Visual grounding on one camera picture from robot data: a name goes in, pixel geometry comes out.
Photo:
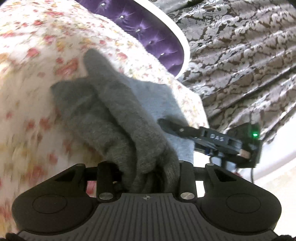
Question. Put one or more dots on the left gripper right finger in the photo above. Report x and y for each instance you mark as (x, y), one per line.
(187, 185)

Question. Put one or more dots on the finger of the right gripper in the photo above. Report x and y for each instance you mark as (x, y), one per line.
(178, 130)

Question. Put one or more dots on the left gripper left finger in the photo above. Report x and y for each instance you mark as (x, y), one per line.
(109, 181)

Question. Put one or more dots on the grey argyle sweater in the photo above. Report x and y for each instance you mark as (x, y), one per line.
(127, 121)

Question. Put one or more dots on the damask patterned curtain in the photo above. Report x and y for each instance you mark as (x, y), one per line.
(242, 60)

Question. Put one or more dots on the purple tufted headboard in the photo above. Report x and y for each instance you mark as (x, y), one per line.
(155, 30)

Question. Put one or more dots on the floral bedspread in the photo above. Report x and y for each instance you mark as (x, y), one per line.
(43, 42)

